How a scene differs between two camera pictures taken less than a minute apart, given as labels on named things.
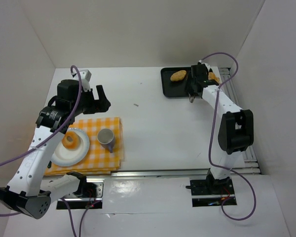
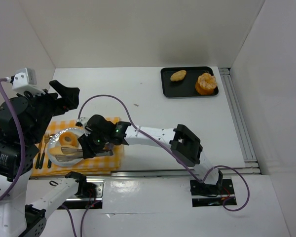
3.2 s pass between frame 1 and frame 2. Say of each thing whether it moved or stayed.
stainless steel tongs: moved
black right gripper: moved
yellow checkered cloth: stayed
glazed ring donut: stayed
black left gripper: moved
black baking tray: stayed
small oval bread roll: stayed
